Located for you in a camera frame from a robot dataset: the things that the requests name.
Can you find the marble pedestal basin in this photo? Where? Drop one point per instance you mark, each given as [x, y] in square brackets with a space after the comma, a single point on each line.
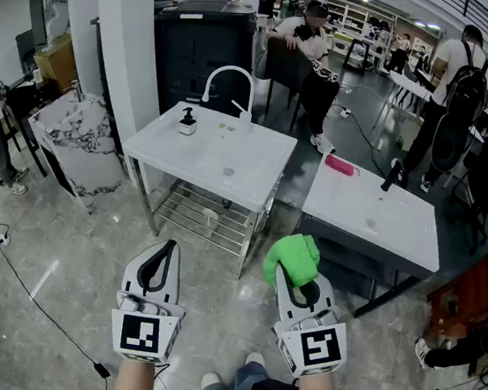
[81, 146]

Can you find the black backpack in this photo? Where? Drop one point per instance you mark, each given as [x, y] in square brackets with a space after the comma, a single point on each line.
[464, 98]

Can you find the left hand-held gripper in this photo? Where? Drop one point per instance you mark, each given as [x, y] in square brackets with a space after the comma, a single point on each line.
[141, 332]

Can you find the pink cloth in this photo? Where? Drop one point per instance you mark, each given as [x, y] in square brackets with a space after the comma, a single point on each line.
[339, 165]

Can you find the green cloth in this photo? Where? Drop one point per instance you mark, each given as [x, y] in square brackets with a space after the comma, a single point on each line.
[294, 256]

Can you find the dark flat screen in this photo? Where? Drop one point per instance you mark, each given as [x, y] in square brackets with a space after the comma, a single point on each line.
[48, 8]

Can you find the person's left forearm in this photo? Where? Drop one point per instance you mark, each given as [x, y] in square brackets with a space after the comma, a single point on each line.
[134, 385]

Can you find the metal sink stand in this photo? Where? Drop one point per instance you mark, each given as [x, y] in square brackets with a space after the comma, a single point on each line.
[204, 224]

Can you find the black soap dispenser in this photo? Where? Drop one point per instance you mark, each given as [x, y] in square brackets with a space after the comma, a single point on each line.
[187, 125]

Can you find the person's white shoe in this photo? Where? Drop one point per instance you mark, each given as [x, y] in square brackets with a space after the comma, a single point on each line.
[210, 379]
[255, 360]

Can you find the black faucet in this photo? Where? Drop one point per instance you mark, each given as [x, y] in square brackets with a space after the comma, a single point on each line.
[391, 178]

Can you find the person's legs in jeans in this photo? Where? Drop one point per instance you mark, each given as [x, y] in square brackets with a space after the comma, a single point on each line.
[246, 382]

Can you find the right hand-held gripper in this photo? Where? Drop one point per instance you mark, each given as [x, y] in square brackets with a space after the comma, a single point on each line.
[317, 348]

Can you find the brown wooden cabinet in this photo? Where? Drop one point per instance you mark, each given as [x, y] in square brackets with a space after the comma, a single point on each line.
[462, 298]

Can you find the cardboard box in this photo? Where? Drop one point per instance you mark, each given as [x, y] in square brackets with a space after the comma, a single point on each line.
[59, 60]

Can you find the white table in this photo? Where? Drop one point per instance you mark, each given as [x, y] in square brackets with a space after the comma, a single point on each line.
[414, 89]

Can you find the white curved faucet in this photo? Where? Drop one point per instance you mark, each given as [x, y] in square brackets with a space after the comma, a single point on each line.
[245, 120]

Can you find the large black machine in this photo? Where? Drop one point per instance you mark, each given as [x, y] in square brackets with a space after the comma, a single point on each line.
[200, 54]

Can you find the white sink with dark cabinet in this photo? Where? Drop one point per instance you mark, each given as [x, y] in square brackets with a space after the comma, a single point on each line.
[375, 216]

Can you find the white sink basin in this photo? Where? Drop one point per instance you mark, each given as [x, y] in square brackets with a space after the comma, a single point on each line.
[213, 154]

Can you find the white power strip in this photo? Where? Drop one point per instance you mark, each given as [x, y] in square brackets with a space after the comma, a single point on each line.
[2, 239]

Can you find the dark chair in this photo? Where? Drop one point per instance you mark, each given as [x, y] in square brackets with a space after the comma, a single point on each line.
[285, 68]

